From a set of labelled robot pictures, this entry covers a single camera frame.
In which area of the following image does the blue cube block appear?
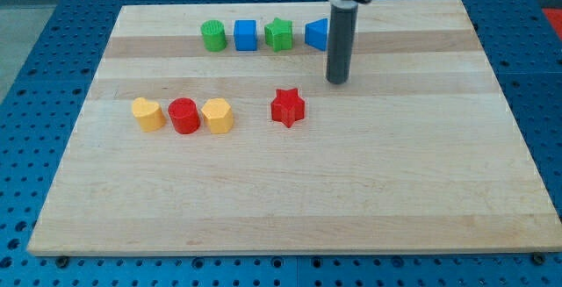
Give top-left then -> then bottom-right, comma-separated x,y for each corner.
234,19 -> 257,51

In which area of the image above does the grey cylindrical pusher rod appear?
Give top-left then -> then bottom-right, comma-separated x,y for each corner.
326,1 -> 358,85

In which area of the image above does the red star block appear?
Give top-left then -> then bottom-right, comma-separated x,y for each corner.
270,88 -> 306,128

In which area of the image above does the wooden board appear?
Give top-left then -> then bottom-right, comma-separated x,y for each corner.
27,0 -> 561,256

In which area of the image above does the blue triangle block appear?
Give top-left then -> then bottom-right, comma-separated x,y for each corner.
305,18 -> 328,51

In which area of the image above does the red cylinder block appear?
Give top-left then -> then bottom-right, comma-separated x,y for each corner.
168,97 -> 200,134

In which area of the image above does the green cylinder block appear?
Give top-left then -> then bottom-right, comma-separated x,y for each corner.
200,19 -> 227,52

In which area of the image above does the yellow heart block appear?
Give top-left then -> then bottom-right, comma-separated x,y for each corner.
131,97 -> 167,133

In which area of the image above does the green star block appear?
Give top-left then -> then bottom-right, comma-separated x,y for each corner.
264,18 -> 293,52

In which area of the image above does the yellow hexagon block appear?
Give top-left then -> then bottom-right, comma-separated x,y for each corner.
201,98 -> 234,134

